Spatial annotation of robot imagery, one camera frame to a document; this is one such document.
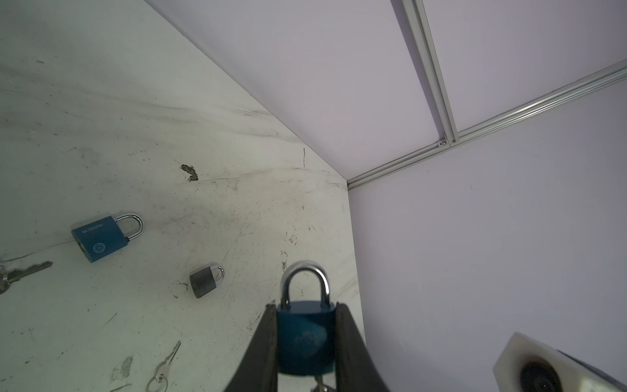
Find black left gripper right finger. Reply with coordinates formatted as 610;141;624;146
335;303;390;392

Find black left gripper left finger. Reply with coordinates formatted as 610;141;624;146
225;304;279;392

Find blue padlock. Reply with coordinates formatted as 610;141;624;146
71;213;145;263
277;261;336;377

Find silver key with ring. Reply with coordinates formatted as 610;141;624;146
0;261;53;294

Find small grey padlock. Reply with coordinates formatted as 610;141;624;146
189;264;225;299

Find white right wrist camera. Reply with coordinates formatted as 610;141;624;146
493;333;626;392

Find aluminium frame profiles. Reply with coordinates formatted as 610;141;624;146
347;1;626;189

